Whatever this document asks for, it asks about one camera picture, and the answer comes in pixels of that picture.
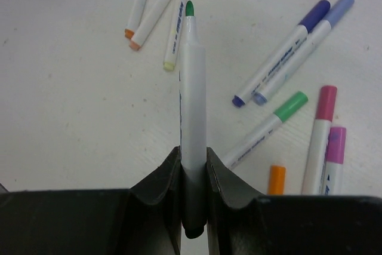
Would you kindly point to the dark purple marker pen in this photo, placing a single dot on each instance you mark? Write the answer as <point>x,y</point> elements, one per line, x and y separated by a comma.
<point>281,53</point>

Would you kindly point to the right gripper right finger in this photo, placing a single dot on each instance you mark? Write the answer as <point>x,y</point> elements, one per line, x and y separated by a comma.
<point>242,220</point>

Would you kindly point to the magenta marker pen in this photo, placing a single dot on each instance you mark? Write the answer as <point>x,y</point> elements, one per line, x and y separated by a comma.
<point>334,160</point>

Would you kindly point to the yellow marker pen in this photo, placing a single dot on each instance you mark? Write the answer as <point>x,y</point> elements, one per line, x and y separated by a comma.
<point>174,36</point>

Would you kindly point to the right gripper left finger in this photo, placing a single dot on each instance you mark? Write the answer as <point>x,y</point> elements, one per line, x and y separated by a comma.
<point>144,219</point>

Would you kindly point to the peach marker pen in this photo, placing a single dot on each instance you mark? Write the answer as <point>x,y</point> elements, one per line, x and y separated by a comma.
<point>148,23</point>

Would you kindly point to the light blue marker pen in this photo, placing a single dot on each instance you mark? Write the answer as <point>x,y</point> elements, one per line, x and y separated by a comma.
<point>319,33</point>

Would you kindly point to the light green marker pen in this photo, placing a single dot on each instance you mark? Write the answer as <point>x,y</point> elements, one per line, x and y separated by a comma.
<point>263,131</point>

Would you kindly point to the dark orange marker pen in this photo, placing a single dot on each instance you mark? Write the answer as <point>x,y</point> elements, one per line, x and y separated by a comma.
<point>276,180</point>

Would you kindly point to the dark green marker pen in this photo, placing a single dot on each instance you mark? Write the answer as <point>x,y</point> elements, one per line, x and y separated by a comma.
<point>193,127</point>

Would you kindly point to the pink marker pen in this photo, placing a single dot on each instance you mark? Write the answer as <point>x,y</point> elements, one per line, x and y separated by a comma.
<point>319,140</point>

